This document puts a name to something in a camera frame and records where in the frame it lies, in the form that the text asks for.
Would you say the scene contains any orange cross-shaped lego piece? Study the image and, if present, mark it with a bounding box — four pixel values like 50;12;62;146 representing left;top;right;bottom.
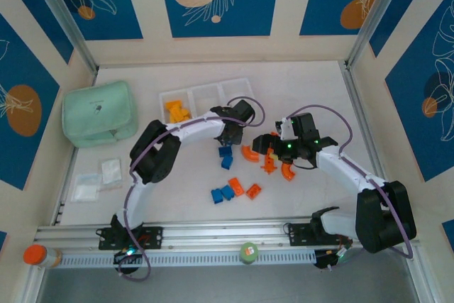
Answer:
260;146;279;175

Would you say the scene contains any orange curved lego piece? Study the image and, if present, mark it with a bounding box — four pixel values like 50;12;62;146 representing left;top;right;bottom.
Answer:
240;145;262;164
279;161;297;182

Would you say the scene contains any orange lego brick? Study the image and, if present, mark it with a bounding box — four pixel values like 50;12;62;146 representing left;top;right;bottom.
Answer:
228;177;245;197
245;183;263;200

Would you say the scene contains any white three-compartment tray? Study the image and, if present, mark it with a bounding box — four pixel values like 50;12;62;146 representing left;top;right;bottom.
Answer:
158;76;262;139

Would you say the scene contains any green tape roll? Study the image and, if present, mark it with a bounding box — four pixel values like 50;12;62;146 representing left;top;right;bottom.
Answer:
239;241;259;265

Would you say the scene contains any clear plastic bag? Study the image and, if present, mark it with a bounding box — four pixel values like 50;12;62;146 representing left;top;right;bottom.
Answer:
98;157;123;192
70;173;104;204

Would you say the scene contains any mint green zip pouch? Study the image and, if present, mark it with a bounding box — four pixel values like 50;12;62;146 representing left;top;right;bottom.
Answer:
62;80;139;148

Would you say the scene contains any jar with orange lid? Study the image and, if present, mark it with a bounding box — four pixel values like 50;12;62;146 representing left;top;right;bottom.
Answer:
23;244;63;268

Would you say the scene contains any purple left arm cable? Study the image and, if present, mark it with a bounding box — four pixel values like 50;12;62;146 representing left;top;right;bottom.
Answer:
118;96;267;282

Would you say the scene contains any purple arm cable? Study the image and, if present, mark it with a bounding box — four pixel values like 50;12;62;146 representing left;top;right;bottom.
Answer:
285;104;414;268
118;96;267;282

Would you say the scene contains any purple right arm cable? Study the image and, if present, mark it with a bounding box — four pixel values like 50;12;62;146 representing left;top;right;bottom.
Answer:
285;104;414;268

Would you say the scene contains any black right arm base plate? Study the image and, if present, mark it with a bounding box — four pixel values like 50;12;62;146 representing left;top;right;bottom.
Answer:
285;223;354;247

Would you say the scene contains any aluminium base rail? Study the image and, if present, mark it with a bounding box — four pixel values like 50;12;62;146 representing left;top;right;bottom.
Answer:
35;216;421;247

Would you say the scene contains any white slotted cable duct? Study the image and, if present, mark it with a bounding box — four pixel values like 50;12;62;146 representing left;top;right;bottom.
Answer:
56;248;316;268

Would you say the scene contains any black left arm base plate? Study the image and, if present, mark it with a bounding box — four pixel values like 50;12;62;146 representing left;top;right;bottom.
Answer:
97;224;164;250

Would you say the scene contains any aluminium frame post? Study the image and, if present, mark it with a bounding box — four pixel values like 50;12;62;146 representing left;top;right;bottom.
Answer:
345;0;416;68
26;0;99;73

